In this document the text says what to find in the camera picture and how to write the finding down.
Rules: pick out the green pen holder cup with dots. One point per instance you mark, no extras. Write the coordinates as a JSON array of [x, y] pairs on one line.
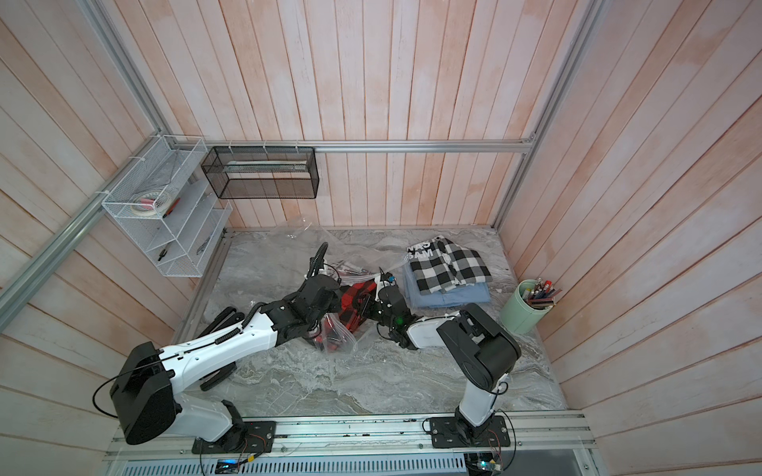
[[516, 316]]

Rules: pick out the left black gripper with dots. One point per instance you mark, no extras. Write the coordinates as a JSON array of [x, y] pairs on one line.
[[335, 302]]

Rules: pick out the pens in cup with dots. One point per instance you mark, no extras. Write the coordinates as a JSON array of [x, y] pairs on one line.
[[541, 296]]

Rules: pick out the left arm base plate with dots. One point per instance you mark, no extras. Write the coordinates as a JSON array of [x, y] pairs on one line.
[[254, 437]]

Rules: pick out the aluminium front rail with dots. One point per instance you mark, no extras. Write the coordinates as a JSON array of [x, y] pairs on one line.
[[378, 434]]

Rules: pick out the black mesh wall basket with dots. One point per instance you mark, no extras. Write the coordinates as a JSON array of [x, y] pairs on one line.
[[262, 172]]

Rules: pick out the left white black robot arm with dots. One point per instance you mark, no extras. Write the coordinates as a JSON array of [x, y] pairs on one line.
[[149, 393]]

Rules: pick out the tape roll on shelf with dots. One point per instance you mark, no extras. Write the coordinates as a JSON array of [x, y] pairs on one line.
[[149, 204]]

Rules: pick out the black white plaid shirt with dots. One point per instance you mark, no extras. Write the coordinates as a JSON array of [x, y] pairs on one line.
[[439, 265]]

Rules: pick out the aluminium wall frame rail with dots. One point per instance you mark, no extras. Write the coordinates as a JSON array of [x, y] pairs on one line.
[[31, 278]]

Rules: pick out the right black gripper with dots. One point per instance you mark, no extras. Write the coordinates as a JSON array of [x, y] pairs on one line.
[[368, 304]]

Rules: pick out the red black plaid shirt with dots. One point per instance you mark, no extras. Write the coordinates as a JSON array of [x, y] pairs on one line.
[[336, 332]]

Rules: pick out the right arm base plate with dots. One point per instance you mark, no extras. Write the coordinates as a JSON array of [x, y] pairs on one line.
[[457, 432]]

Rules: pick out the white wire shelf rack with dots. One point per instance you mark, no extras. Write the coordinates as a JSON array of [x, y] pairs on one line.
[[181, 242]]

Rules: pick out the light blue shirt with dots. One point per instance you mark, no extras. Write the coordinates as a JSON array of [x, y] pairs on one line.
[[463, 295]]

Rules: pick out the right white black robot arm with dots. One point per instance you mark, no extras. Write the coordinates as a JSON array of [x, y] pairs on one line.
[[484, 351]]

